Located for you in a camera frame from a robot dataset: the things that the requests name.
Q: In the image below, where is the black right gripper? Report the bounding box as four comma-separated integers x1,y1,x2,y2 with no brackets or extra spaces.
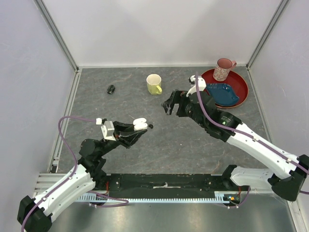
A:
161,89,207,128

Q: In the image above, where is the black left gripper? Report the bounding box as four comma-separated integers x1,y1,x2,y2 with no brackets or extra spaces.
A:
98,120,148,157

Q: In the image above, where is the white earbud charging case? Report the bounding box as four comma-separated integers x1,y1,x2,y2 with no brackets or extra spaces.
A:
133,117,148,131

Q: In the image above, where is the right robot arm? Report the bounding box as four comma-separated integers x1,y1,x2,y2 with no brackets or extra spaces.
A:
161,89,309,202

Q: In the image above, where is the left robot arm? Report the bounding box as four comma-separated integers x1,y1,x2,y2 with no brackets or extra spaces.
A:
17,118,148,232

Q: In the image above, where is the yellow-green ceramic mug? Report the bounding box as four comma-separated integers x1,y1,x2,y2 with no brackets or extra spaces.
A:
146,74,162,95

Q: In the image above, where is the black clip object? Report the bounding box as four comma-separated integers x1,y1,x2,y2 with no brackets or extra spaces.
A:
107,85,115,95

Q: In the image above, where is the blue leaf-shaped dish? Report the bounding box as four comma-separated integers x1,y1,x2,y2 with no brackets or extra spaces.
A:
206,83,239,107

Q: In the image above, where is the pink patterned mug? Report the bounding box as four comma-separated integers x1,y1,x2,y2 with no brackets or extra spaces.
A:
213,58,237,82

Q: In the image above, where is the red round tray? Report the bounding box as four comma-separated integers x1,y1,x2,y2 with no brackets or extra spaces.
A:
202,69,249,108

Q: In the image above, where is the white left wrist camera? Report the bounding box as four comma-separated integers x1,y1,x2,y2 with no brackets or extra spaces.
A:
96,118,116,141

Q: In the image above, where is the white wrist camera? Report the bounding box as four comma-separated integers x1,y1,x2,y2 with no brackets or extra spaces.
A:
186,75,207,97
96,118,116,141

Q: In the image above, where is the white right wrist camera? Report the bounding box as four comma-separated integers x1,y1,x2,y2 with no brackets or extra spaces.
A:
186,75,207,97

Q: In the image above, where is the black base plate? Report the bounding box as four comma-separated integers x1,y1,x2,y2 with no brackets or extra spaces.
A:
94,174,248,199

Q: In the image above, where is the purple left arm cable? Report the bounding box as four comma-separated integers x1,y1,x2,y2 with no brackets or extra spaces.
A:
20,116,130,232

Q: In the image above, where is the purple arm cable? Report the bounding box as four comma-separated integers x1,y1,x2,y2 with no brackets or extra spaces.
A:
195,72,309,210
20,116,130,232

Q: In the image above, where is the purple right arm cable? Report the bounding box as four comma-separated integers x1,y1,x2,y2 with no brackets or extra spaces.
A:
195,72,309,210

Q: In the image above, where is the light blue cable duct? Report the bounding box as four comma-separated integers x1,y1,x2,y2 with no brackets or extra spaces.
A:
74,192,240,204

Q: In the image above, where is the right aluminium frame post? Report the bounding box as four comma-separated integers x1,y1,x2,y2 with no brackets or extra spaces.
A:
246,0,291,70

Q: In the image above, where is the aluminium frame post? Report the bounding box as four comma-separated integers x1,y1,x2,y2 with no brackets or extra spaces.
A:
246,0,291,70
34,0,79,72

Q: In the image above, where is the left aluminium frame post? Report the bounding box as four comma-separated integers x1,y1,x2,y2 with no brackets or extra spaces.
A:
34,0,79,72

